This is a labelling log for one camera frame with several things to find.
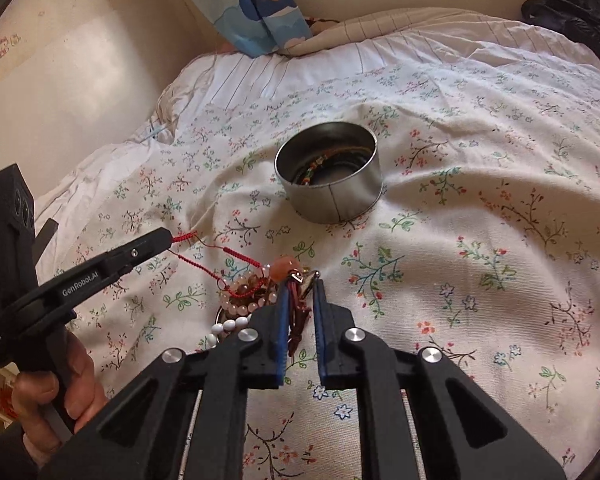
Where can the blue cartoon curtain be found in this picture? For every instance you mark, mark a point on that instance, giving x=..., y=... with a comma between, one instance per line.
x=260, y=5

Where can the person's left hand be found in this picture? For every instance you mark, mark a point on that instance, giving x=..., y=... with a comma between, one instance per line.
x=87, y=385

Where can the floral bed sheet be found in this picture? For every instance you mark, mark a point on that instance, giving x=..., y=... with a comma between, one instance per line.
x=455, y=260

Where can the person's left forearm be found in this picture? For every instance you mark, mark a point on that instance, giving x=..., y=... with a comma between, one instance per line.
x=5, y=460

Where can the beige striped quilt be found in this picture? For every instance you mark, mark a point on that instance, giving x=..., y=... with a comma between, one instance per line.
x=380, y=27

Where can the black jacket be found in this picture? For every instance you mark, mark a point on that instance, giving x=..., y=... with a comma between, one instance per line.
x=565, y=15

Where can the round metal tin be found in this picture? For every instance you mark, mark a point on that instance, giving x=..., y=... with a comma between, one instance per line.
x=337, y=200

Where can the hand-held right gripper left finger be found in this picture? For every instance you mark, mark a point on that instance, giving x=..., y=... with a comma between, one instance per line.
x=280, y=342

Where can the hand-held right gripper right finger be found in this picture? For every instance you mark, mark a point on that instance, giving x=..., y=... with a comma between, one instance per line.
x=320, y=342

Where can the white striped duvet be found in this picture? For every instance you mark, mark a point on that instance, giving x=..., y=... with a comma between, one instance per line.
x=290, y=75

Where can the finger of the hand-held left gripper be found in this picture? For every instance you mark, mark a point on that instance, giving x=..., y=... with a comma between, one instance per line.
x=130, y=257

